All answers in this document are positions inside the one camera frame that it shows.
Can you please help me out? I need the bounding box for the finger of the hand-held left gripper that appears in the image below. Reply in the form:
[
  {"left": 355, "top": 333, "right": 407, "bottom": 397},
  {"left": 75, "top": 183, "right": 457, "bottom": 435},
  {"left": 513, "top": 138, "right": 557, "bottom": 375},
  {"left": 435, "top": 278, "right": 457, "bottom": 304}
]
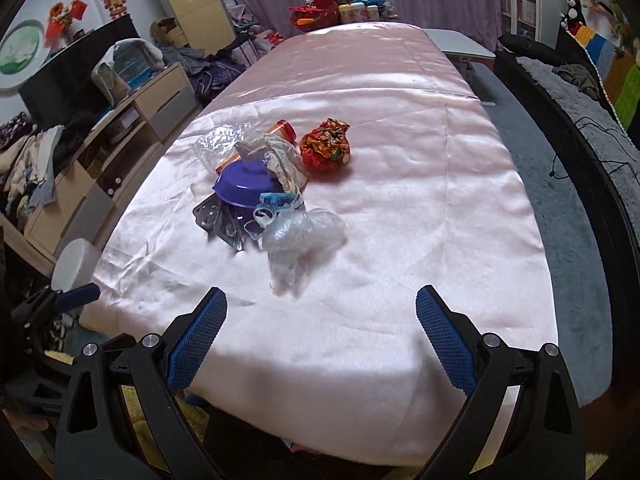
[
  {"left": 10, "top": 287, "right": 67, "bottom": 332},
  {"left": 54, "top": 282, "right": 101, "bottom": 309}
]

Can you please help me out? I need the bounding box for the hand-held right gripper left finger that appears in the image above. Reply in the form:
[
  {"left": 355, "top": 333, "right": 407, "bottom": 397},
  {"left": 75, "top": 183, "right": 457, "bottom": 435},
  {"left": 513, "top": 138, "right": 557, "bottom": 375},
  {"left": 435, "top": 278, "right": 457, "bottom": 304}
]
[{"left": 54, "top": 286, "right": 229, "bottom": 480}]

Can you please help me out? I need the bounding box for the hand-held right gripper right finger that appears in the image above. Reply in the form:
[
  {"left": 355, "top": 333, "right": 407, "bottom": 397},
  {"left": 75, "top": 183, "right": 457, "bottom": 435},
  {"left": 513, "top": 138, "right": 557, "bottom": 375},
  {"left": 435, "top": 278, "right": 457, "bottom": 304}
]
[{"left": 415, "top": 285, "right": 587, "bottom": 480}]

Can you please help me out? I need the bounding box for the grey plastic blister tray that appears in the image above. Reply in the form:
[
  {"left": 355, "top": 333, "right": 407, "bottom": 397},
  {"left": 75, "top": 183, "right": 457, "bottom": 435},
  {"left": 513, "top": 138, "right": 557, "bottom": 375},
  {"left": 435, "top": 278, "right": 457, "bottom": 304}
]
[{"left": 192, "top": 194, "right": 264, "bottom": 252}]

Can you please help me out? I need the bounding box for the clear plastic bag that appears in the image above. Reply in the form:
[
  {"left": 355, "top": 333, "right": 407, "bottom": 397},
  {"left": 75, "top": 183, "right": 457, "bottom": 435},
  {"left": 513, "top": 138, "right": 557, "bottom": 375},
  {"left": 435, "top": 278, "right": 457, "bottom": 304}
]
[{"left": 259, "top": 207, "right": 348, "bottom": 296}]

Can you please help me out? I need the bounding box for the blue plastic packaging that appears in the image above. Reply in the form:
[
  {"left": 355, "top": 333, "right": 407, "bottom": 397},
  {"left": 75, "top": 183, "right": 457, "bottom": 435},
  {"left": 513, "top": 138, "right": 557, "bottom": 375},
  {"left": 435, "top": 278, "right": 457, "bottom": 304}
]
[{"left": 252, "top": 190, "right": 306, "bottom": 226}]

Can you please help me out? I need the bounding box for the purple plastic bowl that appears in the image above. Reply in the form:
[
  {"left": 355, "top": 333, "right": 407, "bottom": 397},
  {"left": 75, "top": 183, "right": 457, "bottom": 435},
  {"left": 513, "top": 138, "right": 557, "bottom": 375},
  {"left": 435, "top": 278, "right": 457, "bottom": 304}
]
[{"left": 212, "top": 157, "right": 286, "bottom": 209}]

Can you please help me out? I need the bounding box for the translucent plastic film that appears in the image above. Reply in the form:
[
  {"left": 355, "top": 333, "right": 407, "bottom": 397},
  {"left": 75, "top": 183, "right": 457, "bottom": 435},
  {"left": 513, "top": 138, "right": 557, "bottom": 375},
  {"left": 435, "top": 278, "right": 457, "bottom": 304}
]
[{"left": 234, "top": 134, "right": 309, "bottom": 194}]

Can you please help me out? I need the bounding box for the clear crinkled plastic wrap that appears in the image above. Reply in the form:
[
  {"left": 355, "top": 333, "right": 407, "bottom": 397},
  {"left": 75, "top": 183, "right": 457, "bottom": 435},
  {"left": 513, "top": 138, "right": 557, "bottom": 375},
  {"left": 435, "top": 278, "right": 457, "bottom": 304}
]
[{"left": 189, "top": 122, "right": 262, "bottom": 174}]

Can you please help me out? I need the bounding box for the red patterned wrapper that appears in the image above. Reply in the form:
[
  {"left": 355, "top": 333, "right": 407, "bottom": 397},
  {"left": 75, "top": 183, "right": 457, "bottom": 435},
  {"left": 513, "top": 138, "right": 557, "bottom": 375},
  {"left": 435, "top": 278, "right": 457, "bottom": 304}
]
[{"left": 298, "top": 118, "right": 353, "bottom": 169}]

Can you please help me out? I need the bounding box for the orange tube with red cap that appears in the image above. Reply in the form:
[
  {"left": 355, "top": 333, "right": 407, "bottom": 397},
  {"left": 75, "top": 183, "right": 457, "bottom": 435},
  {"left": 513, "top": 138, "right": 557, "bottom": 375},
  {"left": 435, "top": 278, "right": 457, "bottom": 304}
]
[{"left": 215, "top": 118, "right": 300, "bottom": 171}]

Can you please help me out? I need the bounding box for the pile of mixed clothes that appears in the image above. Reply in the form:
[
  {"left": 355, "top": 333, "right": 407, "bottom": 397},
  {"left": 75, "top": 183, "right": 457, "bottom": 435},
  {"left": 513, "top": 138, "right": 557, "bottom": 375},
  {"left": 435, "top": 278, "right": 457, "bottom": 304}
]
[{"left": 0, "top": 109, "right": 96, "bottom": 221}]

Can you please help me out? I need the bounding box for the pink satin tablecloth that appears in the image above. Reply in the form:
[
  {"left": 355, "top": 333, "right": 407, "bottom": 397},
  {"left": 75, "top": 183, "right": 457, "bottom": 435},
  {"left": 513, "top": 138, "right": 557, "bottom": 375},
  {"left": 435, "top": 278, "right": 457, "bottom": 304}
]
[{"left": 80, "top": 22, "right": 560, "bottom": 467}]

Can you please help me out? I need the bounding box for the grey rug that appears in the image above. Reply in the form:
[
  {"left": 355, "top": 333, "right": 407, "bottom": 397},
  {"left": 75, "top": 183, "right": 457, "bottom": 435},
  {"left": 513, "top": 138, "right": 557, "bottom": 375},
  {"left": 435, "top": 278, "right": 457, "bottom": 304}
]
[{"left": 469, "top": 62, "right": 616, "bottom": 406}]

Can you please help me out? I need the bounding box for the wooden television cabinet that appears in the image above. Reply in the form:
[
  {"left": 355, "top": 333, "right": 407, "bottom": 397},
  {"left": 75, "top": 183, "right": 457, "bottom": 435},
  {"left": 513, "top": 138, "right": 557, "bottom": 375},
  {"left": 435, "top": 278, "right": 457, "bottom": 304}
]
[{"left": 22, "top": 62, "right": 199, "bottom": 266}]

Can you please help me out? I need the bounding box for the black television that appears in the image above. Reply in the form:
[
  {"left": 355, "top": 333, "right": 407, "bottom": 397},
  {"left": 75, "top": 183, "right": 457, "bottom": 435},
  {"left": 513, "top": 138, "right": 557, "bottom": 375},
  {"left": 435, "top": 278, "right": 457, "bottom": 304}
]
[{"left": 17, "top": 13, "right": 141, "bottom": 119}]

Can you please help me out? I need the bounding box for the black sofa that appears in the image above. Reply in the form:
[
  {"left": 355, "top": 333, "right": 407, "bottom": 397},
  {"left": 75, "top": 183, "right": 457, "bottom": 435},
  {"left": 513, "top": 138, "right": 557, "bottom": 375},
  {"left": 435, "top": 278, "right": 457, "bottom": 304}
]
[{"left": 494, "top": 32, "right": 640, "bottom": 312}]

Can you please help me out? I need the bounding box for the covered blue pet cage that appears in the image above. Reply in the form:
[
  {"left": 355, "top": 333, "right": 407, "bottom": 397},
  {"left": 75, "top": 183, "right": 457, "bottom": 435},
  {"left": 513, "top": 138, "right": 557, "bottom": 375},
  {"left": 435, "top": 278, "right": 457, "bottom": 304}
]
[{"left": 92, "top": 39, "right": 166, "bottom": 104}]

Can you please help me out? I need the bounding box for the purple bag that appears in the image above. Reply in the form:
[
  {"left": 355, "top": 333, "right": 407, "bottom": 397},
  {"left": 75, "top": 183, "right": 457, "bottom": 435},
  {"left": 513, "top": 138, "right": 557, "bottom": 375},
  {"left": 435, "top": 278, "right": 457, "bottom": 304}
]
[{"left": 189, "top": 57, "right": 241, "bottom": 106}]

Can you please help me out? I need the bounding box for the grey clothes pile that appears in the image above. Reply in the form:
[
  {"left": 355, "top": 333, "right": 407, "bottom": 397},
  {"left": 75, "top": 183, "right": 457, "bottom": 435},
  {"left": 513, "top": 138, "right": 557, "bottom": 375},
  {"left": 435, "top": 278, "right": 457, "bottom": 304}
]
[{"left": 159, "top": 42, "right": 216, "bottom": 74}]

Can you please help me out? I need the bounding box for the cardboard box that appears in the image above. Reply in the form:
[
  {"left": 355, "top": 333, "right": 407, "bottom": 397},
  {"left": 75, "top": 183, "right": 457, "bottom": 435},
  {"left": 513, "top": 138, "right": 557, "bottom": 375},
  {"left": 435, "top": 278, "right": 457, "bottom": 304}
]
[{"left": 149, "top": 17, "right": 189, "bottom": 49}]

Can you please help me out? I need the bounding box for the red flag bouquet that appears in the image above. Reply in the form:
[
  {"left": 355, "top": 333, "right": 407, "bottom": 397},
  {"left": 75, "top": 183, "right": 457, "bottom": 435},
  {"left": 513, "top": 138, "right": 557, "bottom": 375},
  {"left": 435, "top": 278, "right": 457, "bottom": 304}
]
[{"left": 44, "top": 0, "right": 89, "bottom": 44}]

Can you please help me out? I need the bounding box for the grey fluffy blanket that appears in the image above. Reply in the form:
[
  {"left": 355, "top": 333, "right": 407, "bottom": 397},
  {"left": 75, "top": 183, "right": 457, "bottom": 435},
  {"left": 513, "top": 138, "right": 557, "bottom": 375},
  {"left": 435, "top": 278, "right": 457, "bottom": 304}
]
[{"left": 517, "top": 54, "right": 640, "bottom": 191}]

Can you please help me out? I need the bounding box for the hanging doll ornament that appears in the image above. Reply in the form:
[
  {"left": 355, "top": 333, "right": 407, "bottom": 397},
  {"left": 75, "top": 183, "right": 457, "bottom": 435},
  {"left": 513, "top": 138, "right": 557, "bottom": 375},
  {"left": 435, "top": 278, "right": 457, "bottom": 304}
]
[{"left": 96, "top": 0, "right": 129, "bottom": 21}]

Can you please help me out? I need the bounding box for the dark cloth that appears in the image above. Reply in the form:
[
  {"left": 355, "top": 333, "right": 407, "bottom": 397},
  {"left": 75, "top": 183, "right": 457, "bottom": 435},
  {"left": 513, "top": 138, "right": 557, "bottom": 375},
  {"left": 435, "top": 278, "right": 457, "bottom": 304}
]
[{"left": 554, "top": 63, "right": 601, "bottom": 99}]

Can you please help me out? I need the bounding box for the white folding table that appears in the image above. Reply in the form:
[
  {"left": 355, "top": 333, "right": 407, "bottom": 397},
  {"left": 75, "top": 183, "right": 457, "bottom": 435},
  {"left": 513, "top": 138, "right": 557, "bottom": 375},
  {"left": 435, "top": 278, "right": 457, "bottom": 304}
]
[{"left": 423, "top": 27, "right": 496, "bottom": 61}]

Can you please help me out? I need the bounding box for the striped crochet blanket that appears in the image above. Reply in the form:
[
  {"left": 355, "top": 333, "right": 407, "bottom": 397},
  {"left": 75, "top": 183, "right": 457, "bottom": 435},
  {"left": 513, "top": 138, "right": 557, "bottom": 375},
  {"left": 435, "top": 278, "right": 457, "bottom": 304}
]
[{"left": 569, "top": 22, "right": 640, "bottom": 131}]

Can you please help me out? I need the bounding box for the black cushion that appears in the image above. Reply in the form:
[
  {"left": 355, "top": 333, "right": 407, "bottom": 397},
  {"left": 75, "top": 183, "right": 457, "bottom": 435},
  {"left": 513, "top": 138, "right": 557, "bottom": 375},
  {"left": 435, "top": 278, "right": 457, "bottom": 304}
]
[{"left": 499, "top": 33, "right": 559, "bottom": 61}]

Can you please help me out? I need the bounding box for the beige standing air conditioner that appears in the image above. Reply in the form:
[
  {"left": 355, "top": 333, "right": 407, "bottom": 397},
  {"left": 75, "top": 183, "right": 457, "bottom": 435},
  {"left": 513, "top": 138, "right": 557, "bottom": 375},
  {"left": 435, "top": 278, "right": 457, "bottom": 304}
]
[{"left": 152, "top": 0, "right": 236, "bottom": 44}]

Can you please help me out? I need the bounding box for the white red plastic bag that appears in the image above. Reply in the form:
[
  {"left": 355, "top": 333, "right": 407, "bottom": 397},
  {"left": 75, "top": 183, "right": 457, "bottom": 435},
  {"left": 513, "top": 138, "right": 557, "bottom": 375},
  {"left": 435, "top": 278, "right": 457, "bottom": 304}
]
[{"left": 249, "top": 29, "right": 289, "bottom": 59}]

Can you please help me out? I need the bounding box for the white glass door bookcase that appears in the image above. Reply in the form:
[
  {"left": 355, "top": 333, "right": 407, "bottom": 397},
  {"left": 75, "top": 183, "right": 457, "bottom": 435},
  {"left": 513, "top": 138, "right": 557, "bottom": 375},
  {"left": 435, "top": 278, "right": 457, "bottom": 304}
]
[{"left": 494, "top": 0, "right": 561, "bottom": 46}]

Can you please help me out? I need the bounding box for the red toy basket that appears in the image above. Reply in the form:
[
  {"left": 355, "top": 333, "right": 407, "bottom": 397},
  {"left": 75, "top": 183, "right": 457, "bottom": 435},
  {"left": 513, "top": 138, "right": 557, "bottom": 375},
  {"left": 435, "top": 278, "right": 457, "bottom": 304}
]
[{"left": 288, "top": 0, "right": 341, "bottom": 29}]

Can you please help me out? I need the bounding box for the black white cat plush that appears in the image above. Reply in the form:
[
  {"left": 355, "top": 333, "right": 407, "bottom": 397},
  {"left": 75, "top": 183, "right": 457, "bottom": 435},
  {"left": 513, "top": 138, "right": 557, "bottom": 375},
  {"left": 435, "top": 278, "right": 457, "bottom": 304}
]
[{"left": 558, "top": 0, "right": 584, "bottom": 31}]

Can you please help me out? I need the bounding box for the black cable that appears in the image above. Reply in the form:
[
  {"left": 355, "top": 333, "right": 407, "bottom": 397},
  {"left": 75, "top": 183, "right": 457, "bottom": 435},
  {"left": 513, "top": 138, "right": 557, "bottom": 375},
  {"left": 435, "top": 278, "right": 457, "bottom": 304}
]
[{"left": 547, "top": 114, "right": 640, "bottom": 181}]

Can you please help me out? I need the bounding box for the round green wall art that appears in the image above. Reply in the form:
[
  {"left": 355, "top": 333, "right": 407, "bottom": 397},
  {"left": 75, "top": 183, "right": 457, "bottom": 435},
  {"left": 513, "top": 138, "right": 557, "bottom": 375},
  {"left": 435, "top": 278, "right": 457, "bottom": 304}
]
[{"left": 0, "top": 19, "right": 49, "bottom": 92}]

